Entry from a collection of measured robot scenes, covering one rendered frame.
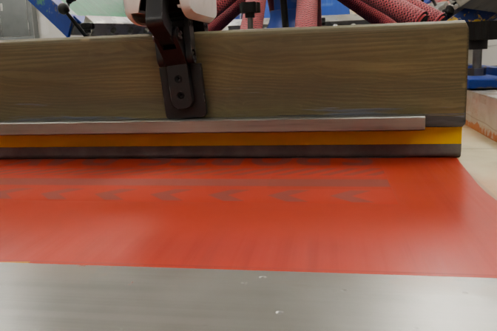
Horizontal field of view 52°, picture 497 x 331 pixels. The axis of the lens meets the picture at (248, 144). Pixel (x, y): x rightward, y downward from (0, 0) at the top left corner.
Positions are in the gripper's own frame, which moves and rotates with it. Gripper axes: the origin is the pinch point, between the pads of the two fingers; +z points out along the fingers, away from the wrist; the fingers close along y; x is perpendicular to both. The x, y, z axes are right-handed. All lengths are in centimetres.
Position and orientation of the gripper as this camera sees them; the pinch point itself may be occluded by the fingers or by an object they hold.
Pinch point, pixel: (190, 89)
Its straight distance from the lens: 41.3
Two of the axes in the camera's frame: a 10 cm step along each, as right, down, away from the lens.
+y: -1.5, 1.8, -9.7
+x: 9.8, -0.9, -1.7
